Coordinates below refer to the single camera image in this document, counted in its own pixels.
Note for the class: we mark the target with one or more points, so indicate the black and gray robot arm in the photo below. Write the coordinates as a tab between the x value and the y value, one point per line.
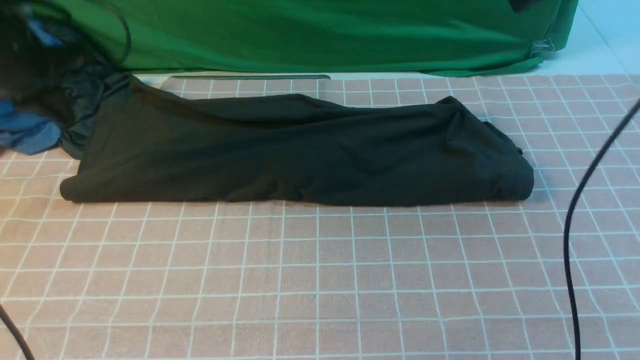
77	46

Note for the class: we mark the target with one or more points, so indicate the pink checkered tablecloth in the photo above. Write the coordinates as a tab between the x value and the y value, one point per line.
274	281

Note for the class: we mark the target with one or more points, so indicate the green backdrop cloth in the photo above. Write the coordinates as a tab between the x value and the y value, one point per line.
452	38

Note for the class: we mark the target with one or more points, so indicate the dark navy crumpled garment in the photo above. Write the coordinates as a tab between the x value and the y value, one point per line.
84	88

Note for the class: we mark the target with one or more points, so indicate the metal binder clip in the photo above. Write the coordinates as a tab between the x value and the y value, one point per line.
542	47

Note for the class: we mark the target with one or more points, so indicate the gray long-sleeved shirt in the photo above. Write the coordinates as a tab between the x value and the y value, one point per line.
149	145

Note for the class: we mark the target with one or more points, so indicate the blue garment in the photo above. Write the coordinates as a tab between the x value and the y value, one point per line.
27	132

